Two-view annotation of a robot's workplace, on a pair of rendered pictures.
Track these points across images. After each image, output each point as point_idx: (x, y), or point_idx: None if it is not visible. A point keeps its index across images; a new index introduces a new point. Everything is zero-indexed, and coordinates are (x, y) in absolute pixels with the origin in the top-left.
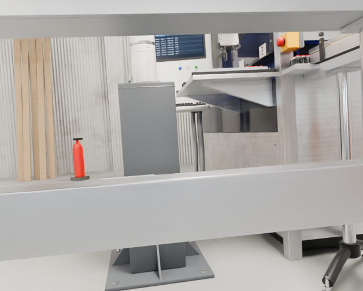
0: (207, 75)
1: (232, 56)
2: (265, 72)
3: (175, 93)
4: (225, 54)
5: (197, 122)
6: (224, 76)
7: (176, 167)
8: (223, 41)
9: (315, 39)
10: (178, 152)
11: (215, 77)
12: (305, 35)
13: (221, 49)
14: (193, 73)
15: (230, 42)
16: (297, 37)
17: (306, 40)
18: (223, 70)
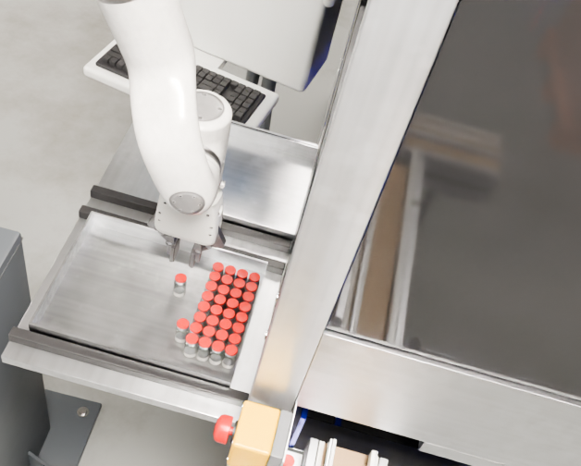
0: (39, 368)
1: (190, 261)
2: (202, 413)
3: (203, 12)
4: (170, 247)
5: (261, 85)
6: (86, 384)
7: None
8: (166, 228)
9: (368, 425)
10: None
11: (61, 376)
12: (339, 410)
13: (161, 235)
14: (13, 337)
15: (185, 236)
16: (262, 463)
17: (339, 417)
18: (97, 359)
